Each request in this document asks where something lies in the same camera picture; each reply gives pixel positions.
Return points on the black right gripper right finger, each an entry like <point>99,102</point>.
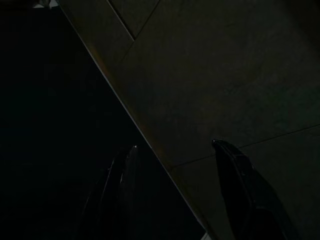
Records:
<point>245,195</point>

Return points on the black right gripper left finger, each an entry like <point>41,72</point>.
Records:
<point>125,190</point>

